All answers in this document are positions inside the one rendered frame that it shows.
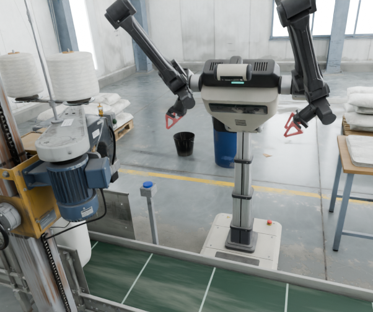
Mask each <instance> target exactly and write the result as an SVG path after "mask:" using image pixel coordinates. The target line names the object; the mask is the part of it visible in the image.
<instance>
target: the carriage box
mask: <svg viewBox="0 0 373 312"><path fill-rule="evenodd" d="M43 133H44V132H38V131H30V132H28V133H26V134H24V135H23V136H21V140H22V143H23V146H24V149H25V153H26V155H27V158H28V160H26V161H24V162H22V163H21V164H19V165H17V166H16V167H14V168H12V169H7V168H2V169H0V178H1V179H5V180H12V181H14V182H15V185H16V187H17V190H18V193H17V194H16V195H14V196H12V197H9V196H3V195H0V203H3V202H6V203H9V204H10V205H12V206H14V207H15V208H16V209H17V211H18V212H19V214H20V216H21V224H20V225H19V226H18V227H16V228H15V229H13V230H11V231H10V232H11V233H16V234H20V235H24V236H29V237H32V238H35V239H39V238H40V237H41V234H42V233H44V232H45V231H46V230H47V229H48V228H50V227H51V226H52V225H53V224H54V223H55V222H56V221H57V220H58V219H60V218H61V214H60V212H59V209H58V205H57V204H56V198H55V195H54V192H53V189H52V186H36V187H34V188H33V189H31V190H28V189H27V187H26V184H25V181H24V177H23V175H22V170H23V169H24V168H26V167H27V166H29V165H31V164H32V163H34V162H36V161H37V160H39V157H38V154H37V150H36V148H35V141H36V140H37V139H38V138H39V137H40V136H41V135H42V134H43ZM53 209H54V210H55V214H56V218H55V219H54V221H52V222H51V223H50V224H49V225H48V226H47V227H45V228H44V229H43V230H42V228H41V225H40V222H39V221H40V220H41V219H42V218H44V216H46V215H47V214H48V213H49V212H51V211H52V210H53Z"/></svg>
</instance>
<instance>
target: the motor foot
mask: <svg viewBox="0 0 373 312"><path fill-rule="evenodd" d="M46 169H47V168H46V161H43V160H40V159H39V160H37V161H36V162H34V163H32V164H31V165H29V166H27V167H26V168H24V169H23V170H22V175H23V177H24V181H25V184H26V187H27V189H28V190H31V189H33V188H34V187H36V186H51V183H50V179H49V176H48V172H47V170H46Z"/></svg>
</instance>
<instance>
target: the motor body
mask: <svg viewBox="0 0 373 312"><path fill-rule="evenodd" d="M88 159H89V158H88V155H87V154H86V153H84V154H83V156H82V157H81V158H80V159H79V160H77V161H75V162H73V163H69V164H65V165H54V164H52V163H50V162H46V168H47V169H46V170H47V172H48V176H49V179H50V183H51V186H52V189H53V192H54V195H55V198H56V204H57V205H58V209H59V212H60V214H61V216H62V218H63V219H65V220H66V221H68V222H82V221H85V220H87V219H89V218H91V217H93V216H94V215H95V214H96V212H97V210H98V208H99V201H98V196H99V195H97V192H96V190H95V189H89V187H88V186H87V183H86V179H85V176H84V169H85V168H86V166H87V163H86V162H88Z"/></svg>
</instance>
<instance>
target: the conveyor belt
mask: <svg viewBox="0 0 373 312"><path fill-rule="evenodd" d="M90 245H91V257H90V259H89V262H88V263H87V264H86V265H85V266H84V267H83V271H84V275H85V278H86V282H87V286H88V288H89V292H90V295H93V296H96V297H100V298H103V299H106V300H110V301H114V302H117V303H121V304H123V305H127V306H131V307H133V308H137V309H140V310H144V311H148V312H373V302H369V301H364V300H359V299H355V298H350V297H345V296H342V295H337V294H333V293H328V292H323V291H319V290H314V289H311V288H305V287H300V286H297V285H292V284H287V283H283V282H278V281H275V280H270V279H264V278H261V277H256V276H252V275H247V274H242V273H239V272H234V271H228V270H225V269H220V268H216V267H211V266H206V265H202V264H197V263H194V262H189V261H184V260H180V259H175V258H170V257H167V256H161V255H158V254H152V253H147V252H144V251H139V250H135V249H130V248H125V247H122V246H117V245H111V244H108V243H102V242H99V241H94V240H90Z"/></svg>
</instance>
